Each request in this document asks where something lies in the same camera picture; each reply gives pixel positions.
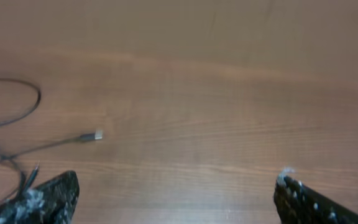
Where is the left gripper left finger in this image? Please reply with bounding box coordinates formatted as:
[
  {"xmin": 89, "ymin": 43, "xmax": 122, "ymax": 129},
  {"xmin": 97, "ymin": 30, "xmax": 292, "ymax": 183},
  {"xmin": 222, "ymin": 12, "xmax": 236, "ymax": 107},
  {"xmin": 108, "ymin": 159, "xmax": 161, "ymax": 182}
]
[{"xmin": 0, "ymin": 170, "xmax": 80, "ymax": 224}]

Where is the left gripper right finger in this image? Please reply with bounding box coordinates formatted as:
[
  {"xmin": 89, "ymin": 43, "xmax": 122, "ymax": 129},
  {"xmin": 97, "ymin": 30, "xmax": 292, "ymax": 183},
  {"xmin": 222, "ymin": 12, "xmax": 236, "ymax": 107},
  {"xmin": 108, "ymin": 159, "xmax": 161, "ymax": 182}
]
[{"xmin": 273, "ymin": 174, "xmax": 358, "ymax": 224}]

